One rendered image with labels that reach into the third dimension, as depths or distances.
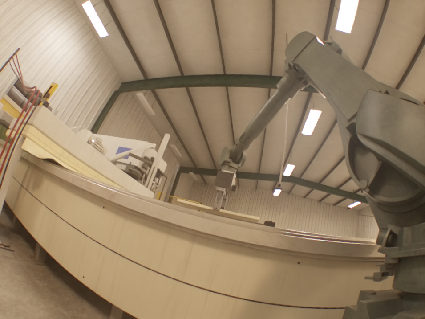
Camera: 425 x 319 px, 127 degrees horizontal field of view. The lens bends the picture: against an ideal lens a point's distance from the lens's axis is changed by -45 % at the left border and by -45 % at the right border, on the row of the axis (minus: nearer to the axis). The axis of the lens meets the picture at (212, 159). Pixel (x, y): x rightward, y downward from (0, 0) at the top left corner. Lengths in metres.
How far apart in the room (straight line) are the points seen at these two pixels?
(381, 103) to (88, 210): 1.31
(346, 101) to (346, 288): 0.75
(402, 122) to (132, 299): 1.12
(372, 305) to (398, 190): 0.30
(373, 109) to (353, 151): 0.23
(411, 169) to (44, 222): 1.76
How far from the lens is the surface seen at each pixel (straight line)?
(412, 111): 0.45
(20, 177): 2.19
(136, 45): 6.94
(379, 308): 0.57
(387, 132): 0.44
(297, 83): 1.42
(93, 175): 2.10
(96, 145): 3.13
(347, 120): 0.63
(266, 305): 0.86
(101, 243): 1.09
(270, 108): 1.46
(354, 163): 0.67
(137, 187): 2.73
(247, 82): 6.23
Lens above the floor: 0.76
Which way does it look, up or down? 23 degrees up
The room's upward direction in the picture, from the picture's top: 16 degrees clockwise
